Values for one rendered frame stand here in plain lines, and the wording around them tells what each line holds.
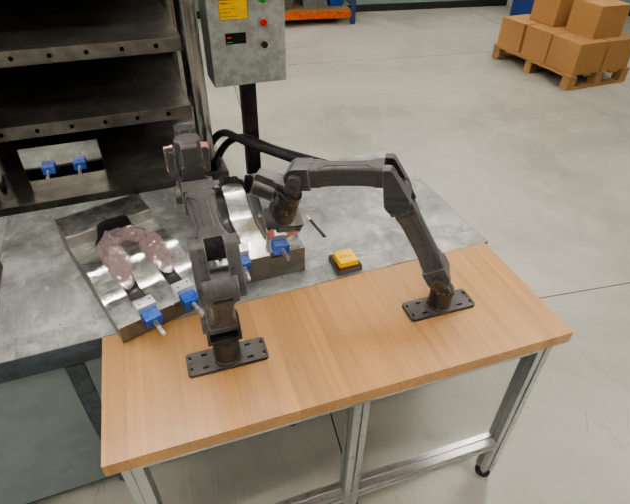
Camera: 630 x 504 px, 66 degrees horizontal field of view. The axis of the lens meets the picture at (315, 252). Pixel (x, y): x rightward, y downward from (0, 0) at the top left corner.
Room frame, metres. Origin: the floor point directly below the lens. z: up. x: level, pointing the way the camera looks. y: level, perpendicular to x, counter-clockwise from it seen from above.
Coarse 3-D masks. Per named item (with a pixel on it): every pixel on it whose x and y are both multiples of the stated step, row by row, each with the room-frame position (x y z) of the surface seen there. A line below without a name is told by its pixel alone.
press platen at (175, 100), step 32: (64, 64) 2.26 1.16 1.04; (96, 64) 2.27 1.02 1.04; (128, 64) 2.28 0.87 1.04; (160, 64) 2.28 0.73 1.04; (0, 96) 1.87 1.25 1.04; (32, 96) 1.87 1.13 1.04; (64, 96) 1.88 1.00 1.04; (96, 96) 1.88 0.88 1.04; (128, 96) 1.89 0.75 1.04; (160, 96) 1.89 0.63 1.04; (0, 128) 1.57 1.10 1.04; (32, 128) 1.61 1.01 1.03; (64, 128) 1.64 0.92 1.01; (96, 128) 1.68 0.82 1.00
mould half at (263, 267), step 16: (224, 192) 1.35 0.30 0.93; (240, 192) 1.36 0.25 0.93; (240, 208) 1.30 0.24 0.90; (240, 224) 1.24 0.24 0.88; (240, 240) 1.15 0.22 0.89; (256, 240) 1.15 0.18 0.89; (288, 240) 1.15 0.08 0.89; (256, 256) 1.07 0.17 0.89; (304, 256) 1.12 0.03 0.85; (256, 272) 1.07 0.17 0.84; (272, 272) 1.08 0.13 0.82; (288, 272) 1.10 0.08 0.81
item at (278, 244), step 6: (276, 234) 1.11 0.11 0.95; (282, 234) 1.11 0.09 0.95; (270, 240) 1.09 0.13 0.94; (276, 240) 1.09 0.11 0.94; (282, 240) 1.09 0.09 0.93; (270, 246) 1.09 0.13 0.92; (276, 246) 1.06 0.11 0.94; (282, 246) 1.06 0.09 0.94; (288, 246) 1.07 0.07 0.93; (270, 252) 1.08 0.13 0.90; (276, 252) 1.05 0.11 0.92; (282, 252) 1.04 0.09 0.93; (288, 252) 1.06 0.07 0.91; (288, 258) 1.02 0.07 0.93
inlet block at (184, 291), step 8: (184, 280) 0.98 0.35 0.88; (176, 288) 0.94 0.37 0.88; (184, 288) 0.95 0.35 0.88; (192, 288) 0.96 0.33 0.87; (176, 296) 0.94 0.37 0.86; (184, 296) 0.93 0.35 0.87; (192, 296) 0.93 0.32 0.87; (184, 304) 0.91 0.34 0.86; (192, 304) 0.91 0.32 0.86; (200, 312) 0.88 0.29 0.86
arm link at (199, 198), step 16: (192, 192) 0.87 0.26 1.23; (208, 192) 0.87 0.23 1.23; (192, 208) 0.81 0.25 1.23; (208, 208) 0.81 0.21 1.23; (208, 224) 0.75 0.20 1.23; (192, 240) 0.69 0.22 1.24; (208, 240) 0.71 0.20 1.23; (224, 240) 0.70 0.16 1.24; (192, 256) 0.67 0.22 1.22; (208, 256) 0.70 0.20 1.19; (224, 256) 0.71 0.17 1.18; (240, 256) 0.69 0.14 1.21; (208, 272) 0.66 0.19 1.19; (240, 272) 0.67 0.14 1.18; (240, 288) 0.67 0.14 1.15
